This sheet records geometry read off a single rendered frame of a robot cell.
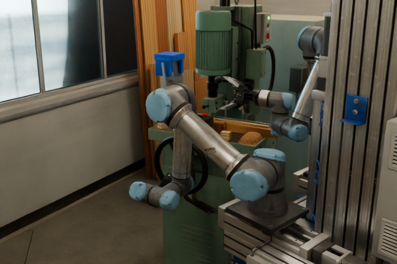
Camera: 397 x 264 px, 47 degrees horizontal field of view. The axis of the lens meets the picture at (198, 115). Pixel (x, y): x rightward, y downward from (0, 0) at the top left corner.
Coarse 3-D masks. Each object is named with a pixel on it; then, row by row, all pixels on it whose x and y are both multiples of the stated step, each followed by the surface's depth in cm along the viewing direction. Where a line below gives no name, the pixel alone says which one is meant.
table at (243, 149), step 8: (152, 128) 240; (168, 128) 240; (152, 136) 240; (160, 136) 238; (168, 136) 235; (232, 136) 227; (240, 136) 227; (232, 144) 219; (240, 144) 217; (256, 144) 216; (264, 144) 225; (240, 152) 218; (248, 152) 216
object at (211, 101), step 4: (220, 96) 238; (224, 96) 242; (204, 100) 233; (208, 100) 232; (212, 100) 231; (216, 100) 233; (220, 100) 238; (204, 104) 234; (208, 104) 233; (212, 104) 232; (216, 104) 234; (220, 104) 238; (224, 104) 243; (208, 108) 234; (212, 108) 233; (216, 108) 233; (212, 112) 233
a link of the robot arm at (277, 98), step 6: (270, 96) 199; (276, 96) 198; (282, 96) 196; (288, 96) 196; (294, 96) 198; (270, 102) 199; (276, 102) 197; (282, 102) 196; (288, 102) 195; (294, 102) 199; (276, 108) 198; (282, 108) 197; (288, 108) 196
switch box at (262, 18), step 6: (264, 12) 249; (258, 18) 243; (264, 18) 241; (270, 18) 249; (258, 24) 244; (264, 24) 242; (270, 24) 250; (258, 30) 244; (264, 30) 243; (258, 36) 245; (264, 36) 244; (258, 42) 246; (264, 42) 245
